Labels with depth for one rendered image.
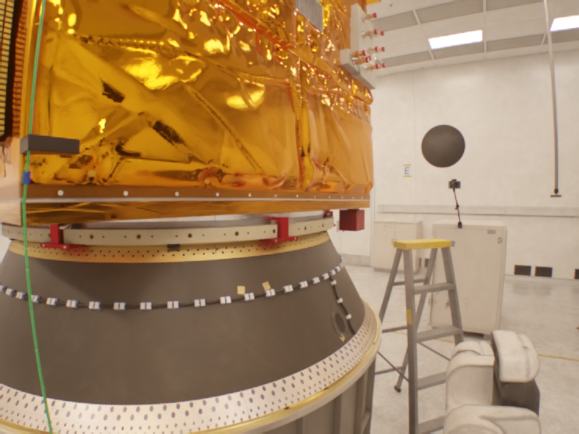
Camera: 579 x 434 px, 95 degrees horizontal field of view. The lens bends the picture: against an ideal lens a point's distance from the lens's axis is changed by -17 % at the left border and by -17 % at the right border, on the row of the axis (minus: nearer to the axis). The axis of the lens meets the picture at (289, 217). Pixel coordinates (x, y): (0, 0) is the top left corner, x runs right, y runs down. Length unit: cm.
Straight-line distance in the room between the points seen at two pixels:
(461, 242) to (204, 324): 379
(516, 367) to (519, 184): 790
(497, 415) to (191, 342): 78
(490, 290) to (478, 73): 585
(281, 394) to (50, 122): 94
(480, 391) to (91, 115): 101
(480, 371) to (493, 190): 773
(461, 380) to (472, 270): 374
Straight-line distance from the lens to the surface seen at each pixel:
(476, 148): 847
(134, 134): 81
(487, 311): 460
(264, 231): 110
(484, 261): 444
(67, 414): 111
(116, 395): 105
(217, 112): 97
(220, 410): 101
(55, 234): 117
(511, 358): 61
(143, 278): 105
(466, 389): 78
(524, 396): 65
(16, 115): 80
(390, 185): 867
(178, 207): 92
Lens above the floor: 180
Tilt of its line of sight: 3 degrees down
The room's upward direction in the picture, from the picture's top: straight up
